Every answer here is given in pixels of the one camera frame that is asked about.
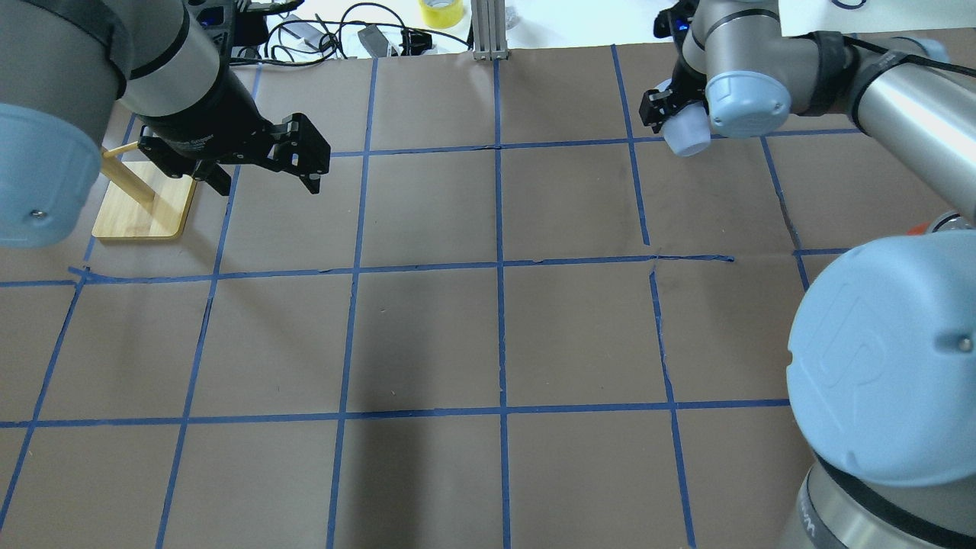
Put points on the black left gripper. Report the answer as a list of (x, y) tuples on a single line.
[(204, 116)]

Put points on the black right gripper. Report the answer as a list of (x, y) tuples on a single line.
[(657, 106)]

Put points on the light blue cup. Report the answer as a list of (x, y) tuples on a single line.
[(686, 127)]

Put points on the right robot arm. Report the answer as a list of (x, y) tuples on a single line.
[(882, 375)]

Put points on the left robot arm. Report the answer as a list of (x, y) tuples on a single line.
[(66, 63)]

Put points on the wooden cup stand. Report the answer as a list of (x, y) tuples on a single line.
[(141, 203)]

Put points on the grey power brick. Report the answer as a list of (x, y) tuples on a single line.
[(376, 42)]

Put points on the yellow tape roll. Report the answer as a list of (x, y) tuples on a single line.
[(441, 14)]

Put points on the orange can with grey lid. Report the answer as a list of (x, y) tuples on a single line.
[(944, 223)]

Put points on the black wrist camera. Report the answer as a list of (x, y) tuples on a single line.
[(675, 21)]

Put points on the aluminium frame post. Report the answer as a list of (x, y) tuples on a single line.
[(488, 24)]

